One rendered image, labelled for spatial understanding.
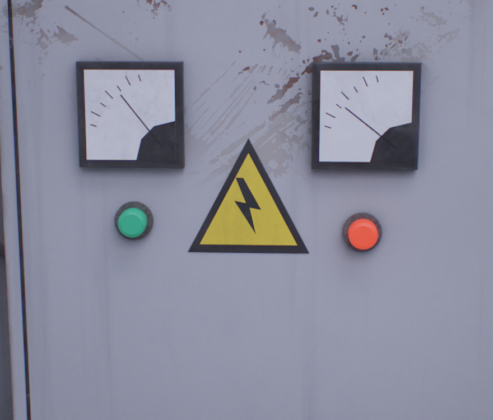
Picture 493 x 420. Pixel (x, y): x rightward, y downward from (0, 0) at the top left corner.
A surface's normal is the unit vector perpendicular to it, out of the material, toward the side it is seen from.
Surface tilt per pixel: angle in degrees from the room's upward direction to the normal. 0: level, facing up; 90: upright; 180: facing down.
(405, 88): 90
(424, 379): 90
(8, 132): 90
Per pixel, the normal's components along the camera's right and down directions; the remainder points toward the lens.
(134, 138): -0.05, 0.21
